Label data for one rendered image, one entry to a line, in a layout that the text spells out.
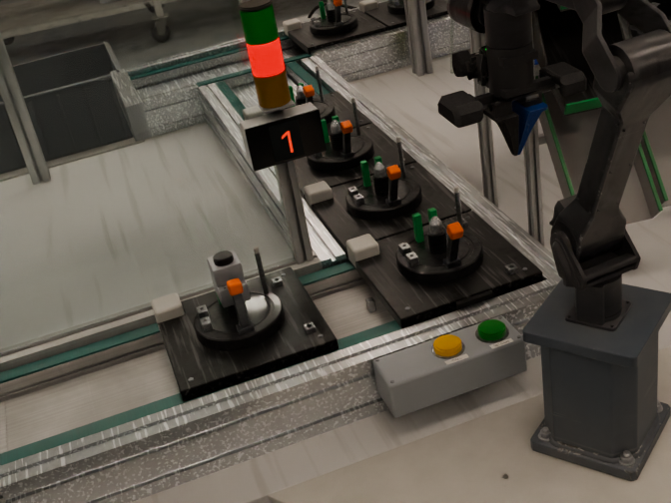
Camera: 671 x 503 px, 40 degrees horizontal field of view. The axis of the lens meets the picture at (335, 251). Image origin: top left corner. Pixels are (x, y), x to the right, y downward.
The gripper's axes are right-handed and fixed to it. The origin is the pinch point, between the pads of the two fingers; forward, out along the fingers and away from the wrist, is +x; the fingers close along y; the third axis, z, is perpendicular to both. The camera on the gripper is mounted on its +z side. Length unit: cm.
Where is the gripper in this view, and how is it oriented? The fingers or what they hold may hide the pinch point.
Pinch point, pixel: (514, 130)
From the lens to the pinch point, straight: 125.3
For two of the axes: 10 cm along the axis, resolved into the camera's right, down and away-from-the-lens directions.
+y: -9.3, 2.9, -2.1
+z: -3.2, -4.5, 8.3
